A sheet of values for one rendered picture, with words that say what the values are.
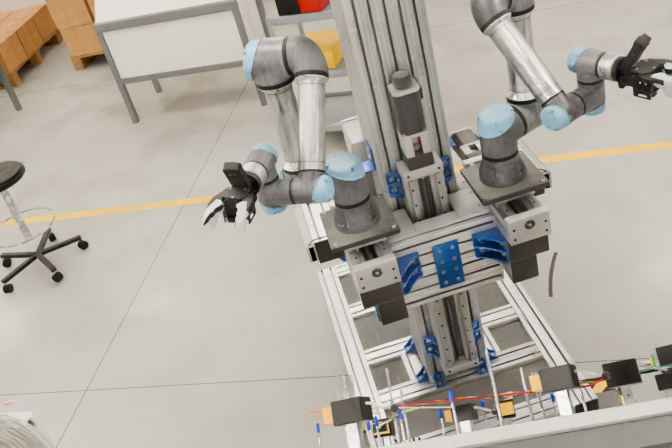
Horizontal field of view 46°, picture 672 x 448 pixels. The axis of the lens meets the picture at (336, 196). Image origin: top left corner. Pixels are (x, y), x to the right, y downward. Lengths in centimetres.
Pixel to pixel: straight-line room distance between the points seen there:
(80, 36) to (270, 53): 617
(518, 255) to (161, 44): 430
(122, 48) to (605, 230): 396
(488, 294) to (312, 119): 168
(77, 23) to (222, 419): 534
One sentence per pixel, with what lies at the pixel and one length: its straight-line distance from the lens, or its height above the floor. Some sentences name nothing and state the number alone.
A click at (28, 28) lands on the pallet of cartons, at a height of 37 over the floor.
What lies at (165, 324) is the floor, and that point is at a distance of 439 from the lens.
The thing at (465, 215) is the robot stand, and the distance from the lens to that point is 263.
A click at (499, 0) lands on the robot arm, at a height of 176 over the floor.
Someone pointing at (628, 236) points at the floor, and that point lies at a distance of 424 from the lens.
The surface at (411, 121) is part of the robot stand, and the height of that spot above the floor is 143.
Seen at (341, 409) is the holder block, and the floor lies 161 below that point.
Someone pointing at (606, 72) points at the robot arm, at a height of 156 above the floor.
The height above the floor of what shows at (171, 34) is 69.
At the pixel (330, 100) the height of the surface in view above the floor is 17.
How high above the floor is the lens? 258
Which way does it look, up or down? 32 degrees down
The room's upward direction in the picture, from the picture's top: 15 degrees counter-clockwise
